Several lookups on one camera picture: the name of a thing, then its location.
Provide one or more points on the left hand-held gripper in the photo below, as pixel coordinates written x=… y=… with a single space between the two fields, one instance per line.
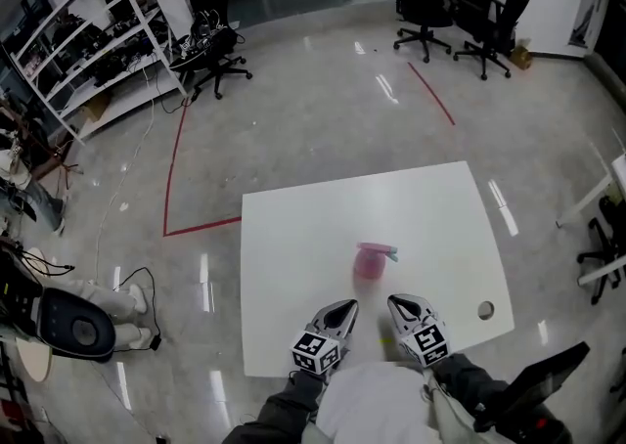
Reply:
x=313 y=349

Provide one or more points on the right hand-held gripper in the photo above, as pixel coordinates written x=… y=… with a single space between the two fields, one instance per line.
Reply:
x=428 y=341

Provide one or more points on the pink spray bottle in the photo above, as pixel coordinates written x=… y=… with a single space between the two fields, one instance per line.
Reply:
x=369 y=266

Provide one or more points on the pink spray bottle trigger head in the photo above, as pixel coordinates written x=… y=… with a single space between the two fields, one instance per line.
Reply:
x=374 y=249

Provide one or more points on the person's right forearm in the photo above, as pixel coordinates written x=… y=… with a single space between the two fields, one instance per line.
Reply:
x=464 y=378

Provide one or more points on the person's left forearm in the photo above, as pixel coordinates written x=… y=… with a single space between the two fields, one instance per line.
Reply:
x=283 y=408

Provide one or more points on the person's light clothed torso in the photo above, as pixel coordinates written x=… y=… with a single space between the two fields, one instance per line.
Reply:
x=371 y=403

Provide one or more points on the black angular equipment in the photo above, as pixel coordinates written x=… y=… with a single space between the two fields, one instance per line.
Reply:
x=548 y=378

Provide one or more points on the black power adapter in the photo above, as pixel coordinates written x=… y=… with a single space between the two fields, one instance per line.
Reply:
x=155 y=342

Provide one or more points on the black swivel chair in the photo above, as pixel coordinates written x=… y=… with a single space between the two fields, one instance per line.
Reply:
x=604 y=246

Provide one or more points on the angled red floor tape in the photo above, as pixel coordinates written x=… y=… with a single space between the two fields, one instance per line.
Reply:
x=168 y=188

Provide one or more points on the straight red floor tape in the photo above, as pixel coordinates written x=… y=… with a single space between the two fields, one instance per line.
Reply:
x=430 y=92

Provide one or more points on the white side desk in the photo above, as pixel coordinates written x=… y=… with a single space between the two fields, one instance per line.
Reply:
x=594 y=190

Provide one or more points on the cardboard box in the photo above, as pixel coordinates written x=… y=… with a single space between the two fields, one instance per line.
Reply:
x=521 y=56

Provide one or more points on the black office chair with gear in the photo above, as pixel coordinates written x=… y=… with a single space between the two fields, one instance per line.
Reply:
x=215 y=56

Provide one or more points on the round beige stool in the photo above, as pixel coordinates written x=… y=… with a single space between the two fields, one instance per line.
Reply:
x=34 y=359

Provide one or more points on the black office chair with headrest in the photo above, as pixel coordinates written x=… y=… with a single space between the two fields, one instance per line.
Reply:
x=513 y=12

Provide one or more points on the white shelving rack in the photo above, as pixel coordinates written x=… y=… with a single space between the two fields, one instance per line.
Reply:
x=142 y=16

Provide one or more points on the wall poster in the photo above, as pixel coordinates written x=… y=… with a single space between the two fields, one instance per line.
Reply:
x=587 y=21

